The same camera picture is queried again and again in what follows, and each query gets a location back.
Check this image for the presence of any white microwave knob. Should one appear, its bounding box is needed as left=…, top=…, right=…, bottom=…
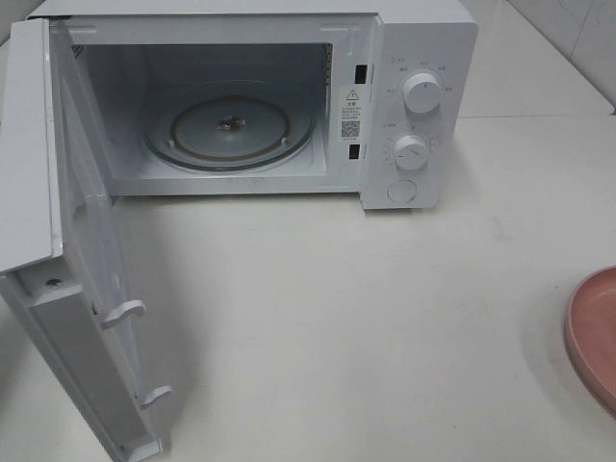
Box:
left=393, top=135, right=429, bottom=170
left=402, top=69, right=443, bottom=114

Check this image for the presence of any white microwave door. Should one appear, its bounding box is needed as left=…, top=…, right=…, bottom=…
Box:
left=1, top=18, right=170, bottom=461

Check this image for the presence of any white microwave oven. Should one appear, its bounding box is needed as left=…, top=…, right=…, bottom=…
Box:
left=33, top=1, right=478, bottom=210

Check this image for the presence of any glass microwave turntable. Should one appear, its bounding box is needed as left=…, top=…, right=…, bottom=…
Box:
left=142, top=80, right=321, bottom=172

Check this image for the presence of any round microwave door button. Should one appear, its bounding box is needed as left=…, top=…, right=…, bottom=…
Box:
left=387, top=180, right=417, bottom=203

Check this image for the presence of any pink round plate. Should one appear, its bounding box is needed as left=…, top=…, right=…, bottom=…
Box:
left=563, top=267, right=615, bottom=413

